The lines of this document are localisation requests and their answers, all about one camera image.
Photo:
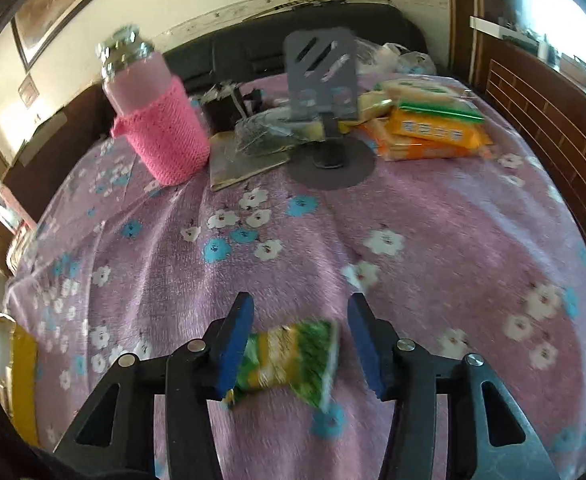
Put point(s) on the white plastic bag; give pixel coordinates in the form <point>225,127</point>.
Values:
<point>408,62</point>

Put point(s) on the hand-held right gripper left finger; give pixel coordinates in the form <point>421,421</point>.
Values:
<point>233,350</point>

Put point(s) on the brown booklet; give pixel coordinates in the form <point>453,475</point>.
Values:
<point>233,170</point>

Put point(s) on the plain orange packet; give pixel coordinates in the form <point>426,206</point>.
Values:
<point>413,152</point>

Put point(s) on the black sofa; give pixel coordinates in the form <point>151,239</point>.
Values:
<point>253,45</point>

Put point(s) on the clear plastic bag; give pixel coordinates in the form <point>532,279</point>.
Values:
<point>268,132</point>

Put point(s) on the yellow rimmed white box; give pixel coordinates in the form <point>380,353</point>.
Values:
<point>23,375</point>

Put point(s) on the orange packet with green edge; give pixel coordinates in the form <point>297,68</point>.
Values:
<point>438,130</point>

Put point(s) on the framed wall picture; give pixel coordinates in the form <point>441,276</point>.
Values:
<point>58,5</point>

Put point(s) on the grey phone stand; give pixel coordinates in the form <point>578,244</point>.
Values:
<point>323,65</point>

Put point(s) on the green yellow snack packet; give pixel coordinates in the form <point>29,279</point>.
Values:
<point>288,360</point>

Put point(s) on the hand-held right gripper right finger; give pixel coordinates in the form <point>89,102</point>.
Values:
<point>368,350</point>

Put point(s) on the brown cardboard box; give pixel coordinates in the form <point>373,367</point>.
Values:
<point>48,160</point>

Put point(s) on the pink knitted sleeve bottle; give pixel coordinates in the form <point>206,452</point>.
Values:
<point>163,125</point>

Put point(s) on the pale yellow packet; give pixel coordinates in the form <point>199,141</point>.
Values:
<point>418,90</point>

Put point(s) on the purple floral blanket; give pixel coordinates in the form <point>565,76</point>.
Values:
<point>423,210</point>

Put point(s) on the white window sill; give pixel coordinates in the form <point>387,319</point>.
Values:
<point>493,27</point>

